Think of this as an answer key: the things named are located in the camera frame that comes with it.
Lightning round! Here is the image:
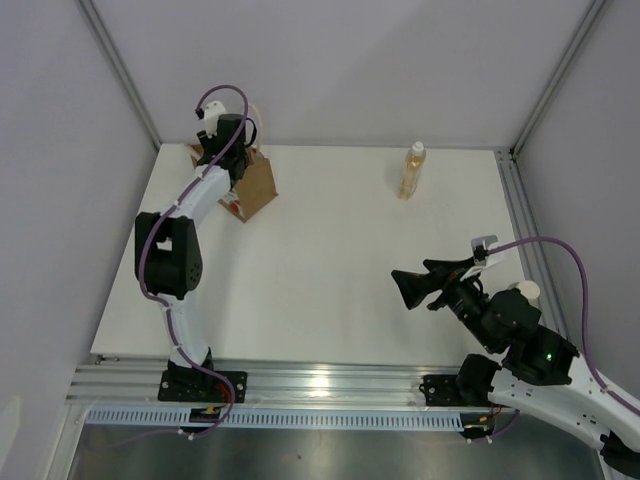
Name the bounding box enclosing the amber liquid clear bottle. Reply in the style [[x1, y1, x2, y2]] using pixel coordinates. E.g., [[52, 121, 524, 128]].
[[398, 141, 427, 201]]

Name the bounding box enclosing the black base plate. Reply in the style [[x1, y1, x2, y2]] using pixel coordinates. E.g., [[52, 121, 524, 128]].
[[157, 369, 248, 403], [418, 374, 490, 407]]

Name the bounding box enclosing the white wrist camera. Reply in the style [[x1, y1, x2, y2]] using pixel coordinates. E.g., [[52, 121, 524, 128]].
[[196, 100, 227, 138], [468, 235, 505, 276]]

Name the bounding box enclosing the right aluminium frame post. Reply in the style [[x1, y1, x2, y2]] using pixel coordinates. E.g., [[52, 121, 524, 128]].
[[510, 0, 613, 161]]

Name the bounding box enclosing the white slotted cable duct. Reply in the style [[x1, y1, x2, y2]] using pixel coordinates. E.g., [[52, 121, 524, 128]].
[[85, 406, 464, 432]]

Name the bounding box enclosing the right side aluminium rail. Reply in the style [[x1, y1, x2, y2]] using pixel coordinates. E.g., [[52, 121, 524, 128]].
[[494, 148, 571, 346]]

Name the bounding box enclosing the brown canvas tote bag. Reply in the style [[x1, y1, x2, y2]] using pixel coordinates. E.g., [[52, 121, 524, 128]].
[[188, 106, 278, 223]]

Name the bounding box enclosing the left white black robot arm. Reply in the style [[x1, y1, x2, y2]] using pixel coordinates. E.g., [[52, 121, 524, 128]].
[[134, 113, 249, 401]]

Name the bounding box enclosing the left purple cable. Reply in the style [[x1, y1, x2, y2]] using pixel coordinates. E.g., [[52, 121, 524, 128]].
[[138, 84, 251, 444]]

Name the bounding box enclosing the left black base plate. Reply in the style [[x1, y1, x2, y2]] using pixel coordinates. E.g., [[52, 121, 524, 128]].
[[157, 369, 248, 403]]

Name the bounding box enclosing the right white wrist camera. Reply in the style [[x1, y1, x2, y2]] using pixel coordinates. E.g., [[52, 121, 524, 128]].
[[468, 235, 505, 276]]

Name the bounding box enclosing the aluminium frame post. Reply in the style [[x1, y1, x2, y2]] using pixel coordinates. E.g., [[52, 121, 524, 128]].
[[74, 0, 162, 151], [510, 0, 613, 161]]

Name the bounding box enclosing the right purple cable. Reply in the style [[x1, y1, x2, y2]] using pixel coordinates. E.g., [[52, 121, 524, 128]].
[[479, 236, 640, 444]]

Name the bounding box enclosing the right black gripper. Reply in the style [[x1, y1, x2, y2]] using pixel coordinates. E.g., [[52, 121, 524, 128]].
[[389, 256, 497, 352]]

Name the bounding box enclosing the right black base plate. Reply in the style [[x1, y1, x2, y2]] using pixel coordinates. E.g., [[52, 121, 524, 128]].
[[418, 374, 490, 407]]

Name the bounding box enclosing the purple cable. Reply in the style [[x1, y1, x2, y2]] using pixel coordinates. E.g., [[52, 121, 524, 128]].
[[138, 84, 251, 444], [479, 236, 640, 444]]

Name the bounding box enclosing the left aluminium frame post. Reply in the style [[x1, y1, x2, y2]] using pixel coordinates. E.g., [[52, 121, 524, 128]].
[[74, 0, 162, 151]]

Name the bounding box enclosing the aluminium mounting rail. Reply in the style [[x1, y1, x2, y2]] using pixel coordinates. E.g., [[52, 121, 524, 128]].
[[66, 358, 459, 411]]

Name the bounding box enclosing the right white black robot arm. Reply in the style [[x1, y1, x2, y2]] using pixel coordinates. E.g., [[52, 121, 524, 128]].
[[391, 259, 639, 479]]

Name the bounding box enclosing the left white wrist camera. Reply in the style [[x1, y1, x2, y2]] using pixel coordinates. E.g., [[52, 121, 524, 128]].
[[196, 100, 227, 138]]

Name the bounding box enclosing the cream capped white bottle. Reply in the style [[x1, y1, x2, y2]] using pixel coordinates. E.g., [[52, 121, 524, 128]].
[[507, 280, 541, 303]]

